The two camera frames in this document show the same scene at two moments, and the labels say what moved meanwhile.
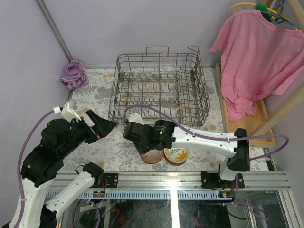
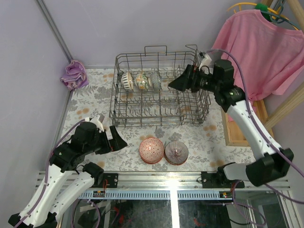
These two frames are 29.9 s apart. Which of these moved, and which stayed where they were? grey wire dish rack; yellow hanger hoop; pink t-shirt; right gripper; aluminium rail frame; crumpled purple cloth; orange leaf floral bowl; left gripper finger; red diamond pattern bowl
Moved: right gripper; orange leaf floral bowl; left gripper finger
Stayed: crumpled purple cloth; yellow hanger hoop; grey wire dish rack; pink t-shirt; aluminium rail frame; red diamond pattern bowl
